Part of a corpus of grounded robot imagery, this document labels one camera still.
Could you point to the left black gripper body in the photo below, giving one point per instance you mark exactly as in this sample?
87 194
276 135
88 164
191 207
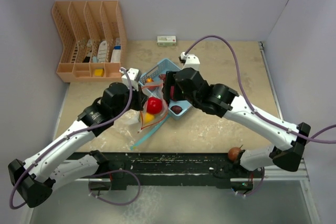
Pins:
135 103

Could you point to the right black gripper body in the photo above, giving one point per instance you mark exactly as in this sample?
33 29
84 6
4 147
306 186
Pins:
178 93

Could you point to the red apple toy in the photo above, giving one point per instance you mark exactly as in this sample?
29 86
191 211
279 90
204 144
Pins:
154 105

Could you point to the clear zip top bag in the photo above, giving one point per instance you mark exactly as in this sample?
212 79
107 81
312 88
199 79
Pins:
151 89

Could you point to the yellow lemon toy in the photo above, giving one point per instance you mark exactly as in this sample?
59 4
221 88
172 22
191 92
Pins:
147 118

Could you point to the teal plastic strip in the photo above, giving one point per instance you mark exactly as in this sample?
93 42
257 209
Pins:
145 134

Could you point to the brown onion toy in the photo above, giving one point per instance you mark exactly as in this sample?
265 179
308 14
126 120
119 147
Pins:
233 153

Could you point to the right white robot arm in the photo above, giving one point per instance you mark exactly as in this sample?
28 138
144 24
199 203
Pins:
287 139

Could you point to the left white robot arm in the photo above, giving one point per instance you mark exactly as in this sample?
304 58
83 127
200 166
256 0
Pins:
38 176

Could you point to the purple eggplant toy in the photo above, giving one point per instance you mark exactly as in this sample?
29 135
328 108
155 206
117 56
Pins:
172 88

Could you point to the red grapes toy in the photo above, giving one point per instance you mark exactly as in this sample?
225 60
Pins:
162 77

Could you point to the blue plastic basket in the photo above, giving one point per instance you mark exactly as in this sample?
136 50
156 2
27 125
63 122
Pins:
161 68

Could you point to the yellow sponge block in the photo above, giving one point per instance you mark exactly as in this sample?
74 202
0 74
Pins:
98 72

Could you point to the white blue tube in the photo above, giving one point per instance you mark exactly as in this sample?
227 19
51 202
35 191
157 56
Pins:
116 52

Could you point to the black white card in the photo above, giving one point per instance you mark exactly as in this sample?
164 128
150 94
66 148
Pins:
88 52

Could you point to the small green white box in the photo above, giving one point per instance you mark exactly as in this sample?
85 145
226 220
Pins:
165 41

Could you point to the white patterned pouch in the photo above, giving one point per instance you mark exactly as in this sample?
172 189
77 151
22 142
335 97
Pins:
101 55

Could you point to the orange desk organizer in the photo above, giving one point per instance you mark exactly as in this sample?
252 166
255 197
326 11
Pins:
94 40

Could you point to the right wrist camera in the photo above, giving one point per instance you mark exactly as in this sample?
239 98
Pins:
189 61

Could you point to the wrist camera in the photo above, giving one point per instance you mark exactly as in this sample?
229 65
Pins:
131 77
189 61

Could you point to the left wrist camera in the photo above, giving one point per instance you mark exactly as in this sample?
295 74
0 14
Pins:
131 77

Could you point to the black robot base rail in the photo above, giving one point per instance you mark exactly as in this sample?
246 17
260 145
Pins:
168 167

